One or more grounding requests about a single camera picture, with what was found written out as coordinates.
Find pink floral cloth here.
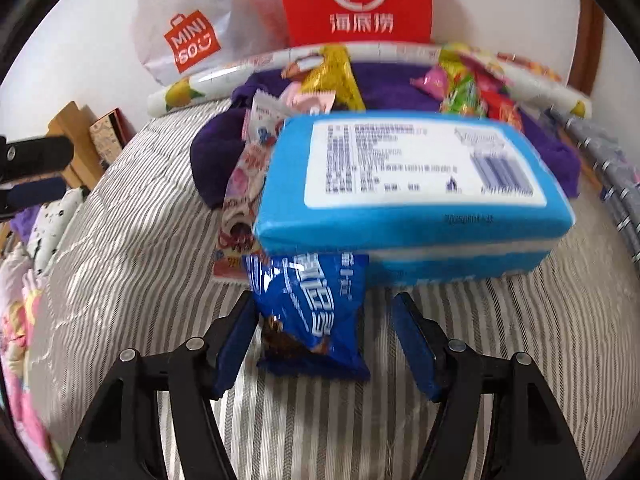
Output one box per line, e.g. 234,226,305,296
0,245,61,480

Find yellow snack bag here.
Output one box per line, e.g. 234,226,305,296
439,42,506,81

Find yellow snack packet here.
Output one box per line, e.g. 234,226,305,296
300,45,367,111

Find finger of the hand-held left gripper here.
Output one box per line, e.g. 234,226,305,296
0,134,75,184
0,177,67,221

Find blue tissue pack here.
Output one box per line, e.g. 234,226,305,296
254,112,576,286

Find brown wooden door frame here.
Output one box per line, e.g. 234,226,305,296
570,0,607,96

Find red snack packet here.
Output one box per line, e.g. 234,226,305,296
480,85,523,131

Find white dotted cloth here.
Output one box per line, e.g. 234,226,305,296
25,187,83,271

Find long pink white snack packet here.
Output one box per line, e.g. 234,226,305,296
212,89,291,281

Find magenta snack packet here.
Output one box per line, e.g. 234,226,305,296
411,65,451,97

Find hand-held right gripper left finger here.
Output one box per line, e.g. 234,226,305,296
60,290,258,480

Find purple cloth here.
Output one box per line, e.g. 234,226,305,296
10,205,42,242

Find purple towel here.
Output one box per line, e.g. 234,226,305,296
190,60,581,211

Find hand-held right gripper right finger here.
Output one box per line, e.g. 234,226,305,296
391,291,588,480

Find blue snack packet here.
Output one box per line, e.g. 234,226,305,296
242,252,371,381

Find red paper bag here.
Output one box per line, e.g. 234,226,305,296
274,0,435,47

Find duck print paper roll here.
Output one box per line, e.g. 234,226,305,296
147,42,593,116

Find red patterned box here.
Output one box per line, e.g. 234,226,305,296
89,107,138,161

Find white plastic shopping bag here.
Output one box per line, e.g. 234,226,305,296
131,0,291,86

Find green snack packet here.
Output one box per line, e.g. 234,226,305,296
440,72,483,116

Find small pink snack packet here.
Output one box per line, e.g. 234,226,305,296
285,87,336,114

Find grey striped quilt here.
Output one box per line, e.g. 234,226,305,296
0,100,640,480

